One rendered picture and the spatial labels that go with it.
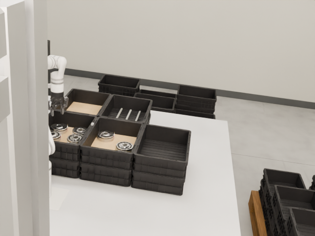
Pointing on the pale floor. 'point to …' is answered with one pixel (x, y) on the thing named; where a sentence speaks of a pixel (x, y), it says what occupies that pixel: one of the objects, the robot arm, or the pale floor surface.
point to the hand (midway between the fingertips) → (57, 112)
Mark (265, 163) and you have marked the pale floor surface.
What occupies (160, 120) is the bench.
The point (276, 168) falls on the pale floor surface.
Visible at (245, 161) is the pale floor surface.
